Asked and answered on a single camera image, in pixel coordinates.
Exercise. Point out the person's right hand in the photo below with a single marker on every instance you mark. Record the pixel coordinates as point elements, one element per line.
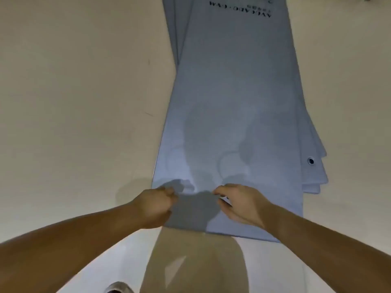
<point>244,204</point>

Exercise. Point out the person's left hand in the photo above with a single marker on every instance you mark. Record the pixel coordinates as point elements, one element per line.
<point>155,207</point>

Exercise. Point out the person's left forearm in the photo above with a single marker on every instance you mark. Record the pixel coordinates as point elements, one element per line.
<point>61,247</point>

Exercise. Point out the person's right forearm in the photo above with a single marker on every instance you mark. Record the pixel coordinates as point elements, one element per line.
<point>330,256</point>

